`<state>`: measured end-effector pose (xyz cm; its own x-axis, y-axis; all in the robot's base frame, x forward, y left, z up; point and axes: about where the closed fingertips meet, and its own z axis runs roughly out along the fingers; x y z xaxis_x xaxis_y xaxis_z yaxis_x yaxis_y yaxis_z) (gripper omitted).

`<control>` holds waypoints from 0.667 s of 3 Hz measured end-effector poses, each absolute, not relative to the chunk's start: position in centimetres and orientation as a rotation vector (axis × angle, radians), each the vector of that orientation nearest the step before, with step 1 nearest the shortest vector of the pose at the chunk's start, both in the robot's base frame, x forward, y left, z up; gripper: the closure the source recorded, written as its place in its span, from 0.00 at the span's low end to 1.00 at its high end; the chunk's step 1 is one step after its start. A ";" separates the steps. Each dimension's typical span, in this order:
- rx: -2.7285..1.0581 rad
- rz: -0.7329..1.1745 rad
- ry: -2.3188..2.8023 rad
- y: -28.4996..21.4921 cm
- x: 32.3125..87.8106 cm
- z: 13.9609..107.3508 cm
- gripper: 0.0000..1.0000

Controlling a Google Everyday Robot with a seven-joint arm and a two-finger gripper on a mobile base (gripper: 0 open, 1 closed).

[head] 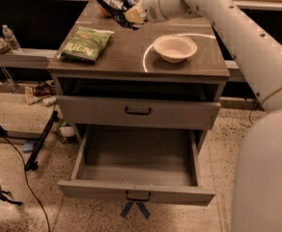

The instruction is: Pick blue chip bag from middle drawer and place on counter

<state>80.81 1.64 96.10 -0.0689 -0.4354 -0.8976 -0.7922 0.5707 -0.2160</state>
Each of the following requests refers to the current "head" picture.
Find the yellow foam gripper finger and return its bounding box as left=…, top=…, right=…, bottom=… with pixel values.
left=124, top=4, right=146, bottom=24

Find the blue chip bag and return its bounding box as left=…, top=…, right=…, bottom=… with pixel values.
left=97, top=0, right=144, bottom=30

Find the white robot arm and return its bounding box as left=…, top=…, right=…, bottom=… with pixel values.
left=125, top=0, right=282, bottom=232

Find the green Kettle chip bag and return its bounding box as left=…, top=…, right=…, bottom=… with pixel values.
left=57, top=26, right=114, bottom=62

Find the grey drawer cabinet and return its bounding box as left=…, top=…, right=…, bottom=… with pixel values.
left=48, top=2, right=229, bottom=143

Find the closed top drawer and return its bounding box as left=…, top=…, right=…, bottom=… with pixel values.
left=57, top=95, right=220, bottom=130

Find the open middle drawer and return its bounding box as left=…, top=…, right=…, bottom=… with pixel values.
left=59, top=126, right=215, bottom=206

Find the red apple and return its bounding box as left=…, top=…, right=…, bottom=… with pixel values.
left=100, top=7, right=112, bottom=18

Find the white bowl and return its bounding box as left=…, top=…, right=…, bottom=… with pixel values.
left=153, top=35, right=198, bottom=64

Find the grey side shelf left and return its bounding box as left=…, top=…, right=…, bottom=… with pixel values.
left=0, top=48, right=56, bottom=69

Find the crumpled wrapper on floor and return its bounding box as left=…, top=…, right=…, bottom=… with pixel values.
left=25, top=80, right=54, bottom=105

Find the clear water bottle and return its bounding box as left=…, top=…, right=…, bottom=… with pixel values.
left=2, top=24, right=21, bottom=53

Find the small white cup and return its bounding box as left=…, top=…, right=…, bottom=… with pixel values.
left=59, top=127, right=75, bottom=137

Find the black tripod leg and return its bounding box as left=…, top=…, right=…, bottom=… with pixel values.
left=24, top=110, right=58, bottom=171

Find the blue tape cross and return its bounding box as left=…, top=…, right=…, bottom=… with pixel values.
left=120, top=201, right=151, bottom=219

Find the black cable on floor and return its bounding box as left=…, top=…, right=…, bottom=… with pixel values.
left=0, top=135, right=52, bottom=232

